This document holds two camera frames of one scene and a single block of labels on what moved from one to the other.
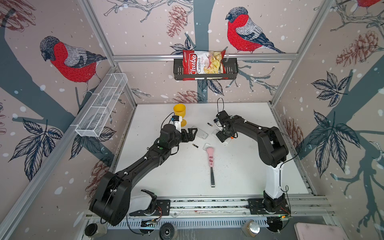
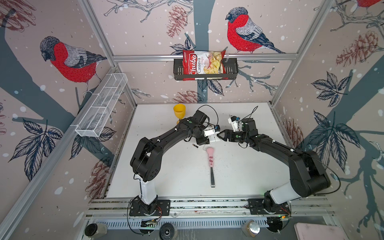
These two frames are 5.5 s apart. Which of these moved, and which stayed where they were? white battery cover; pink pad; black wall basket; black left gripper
Moved: black left gripper
Stayed: pink pad; white battery cover; black wall basket
